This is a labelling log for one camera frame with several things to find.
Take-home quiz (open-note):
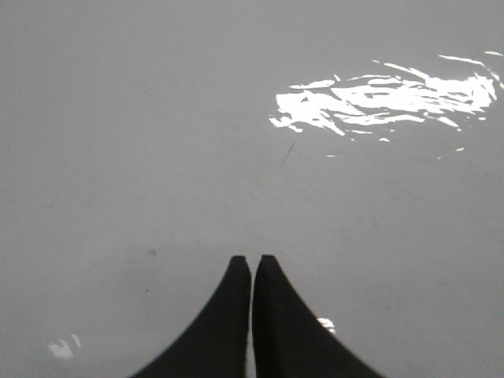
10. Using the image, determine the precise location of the white whiteboard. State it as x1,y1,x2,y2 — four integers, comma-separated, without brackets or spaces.
1,1,503,377

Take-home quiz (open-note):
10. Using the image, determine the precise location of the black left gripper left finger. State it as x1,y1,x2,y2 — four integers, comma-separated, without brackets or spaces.
134,256,251,378

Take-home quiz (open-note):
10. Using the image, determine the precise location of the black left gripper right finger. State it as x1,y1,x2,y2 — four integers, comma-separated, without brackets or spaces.
252,255,380,377

